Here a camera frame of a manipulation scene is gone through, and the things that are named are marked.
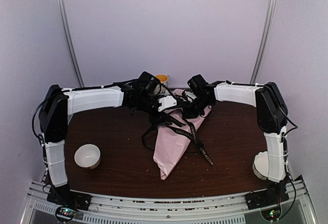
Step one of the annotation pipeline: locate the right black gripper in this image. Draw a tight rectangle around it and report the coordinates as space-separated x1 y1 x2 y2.
183 95 212 118

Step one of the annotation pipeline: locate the black lettered ribbon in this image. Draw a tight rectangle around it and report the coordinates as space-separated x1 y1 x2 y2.
141 114 214 167

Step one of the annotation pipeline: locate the purple pink wrapping paper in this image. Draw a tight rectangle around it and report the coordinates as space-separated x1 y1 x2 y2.
153 107 211 180

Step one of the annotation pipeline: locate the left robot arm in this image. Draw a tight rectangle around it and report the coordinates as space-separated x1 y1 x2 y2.
32 72 163 210

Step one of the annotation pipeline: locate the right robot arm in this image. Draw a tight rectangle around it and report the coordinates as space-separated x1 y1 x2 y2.
183 74 292 210

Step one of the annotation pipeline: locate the patterned mug orange inside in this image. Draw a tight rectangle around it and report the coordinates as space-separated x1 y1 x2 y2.
155 74 169 85

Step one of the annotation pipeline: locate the white round bowl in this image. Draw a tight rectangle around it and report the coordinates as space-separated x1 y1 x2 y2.
74 144 101 170

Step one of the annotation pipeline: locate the white scalloped bowl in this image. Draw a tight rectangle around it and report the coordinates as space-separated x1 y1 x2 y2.
252 151 269 180

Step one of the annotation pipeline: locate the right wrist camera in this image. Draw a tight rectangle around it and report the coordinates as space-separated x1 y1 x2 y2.
182 90 196 101

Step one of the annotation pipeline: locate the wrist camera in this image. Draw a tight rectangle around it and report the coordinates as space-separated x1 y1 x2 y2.
158 95 177 112
182 90 196 101

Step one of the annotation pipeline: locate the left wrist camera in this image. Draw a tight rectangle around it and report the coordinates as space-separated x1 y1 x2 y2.
158 95 177 112

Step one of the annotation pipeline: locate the front aluminium rail base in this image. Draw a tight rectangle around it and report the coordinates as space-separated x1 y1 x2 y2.
22 179 315 224

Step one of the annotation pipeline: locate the right aluminium frame post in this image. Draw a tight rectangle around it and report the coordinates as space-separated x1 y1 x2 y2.
250 0 277 84

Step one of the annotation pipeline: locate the aluminium frame post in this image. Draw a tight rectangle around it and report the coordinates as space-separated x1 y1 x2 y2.
250 0 277 84
57 0 85 87

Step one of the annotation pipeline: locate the left aluminium frame post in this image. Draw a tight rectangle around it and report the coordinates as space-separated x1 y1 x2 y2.
57 0 85 87

